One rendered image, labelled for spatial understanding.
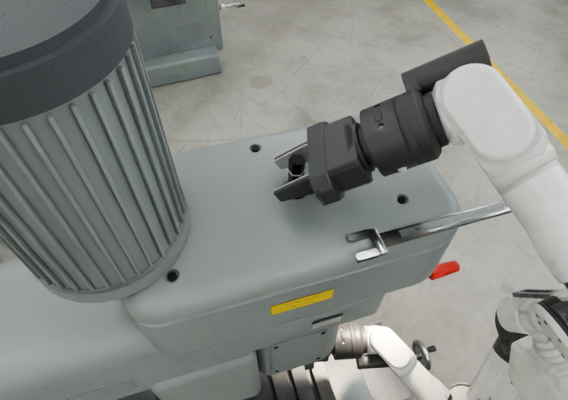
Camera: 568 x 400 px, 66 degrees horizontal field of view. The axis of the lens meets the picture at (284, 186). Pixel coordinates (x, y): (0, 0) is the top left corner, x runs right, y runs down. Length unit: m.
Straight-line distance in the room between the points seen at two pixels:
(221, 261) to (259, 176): 0.14
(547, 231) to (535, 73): 4.04
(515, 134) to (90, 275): 0.46
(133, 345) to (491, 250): 2.59
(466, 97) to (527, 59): 4.18
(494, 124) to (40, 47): 0.40
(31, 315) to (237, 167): 0.37
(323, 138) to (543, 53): 4.33
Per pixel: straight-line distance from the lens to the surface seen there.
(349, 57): 4.18
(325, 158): 0.54
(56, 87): 0.34
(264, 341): 0.74
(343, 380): 1.58
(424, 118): 0.51
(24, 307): 0.76
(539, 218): 0.50
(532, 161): 0.49
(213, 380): 0.85
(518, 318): 0.92
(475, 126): 0.48
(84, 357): 0.71
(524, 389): 0.97
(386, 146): 0.51
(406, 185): 0.64
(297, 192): 0.56
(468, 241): 3.01
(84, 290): 0.54
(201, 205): 0.60
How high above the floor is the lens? 2.37
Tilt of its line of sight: 52 degrees down
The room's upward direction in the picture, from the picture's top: straight up
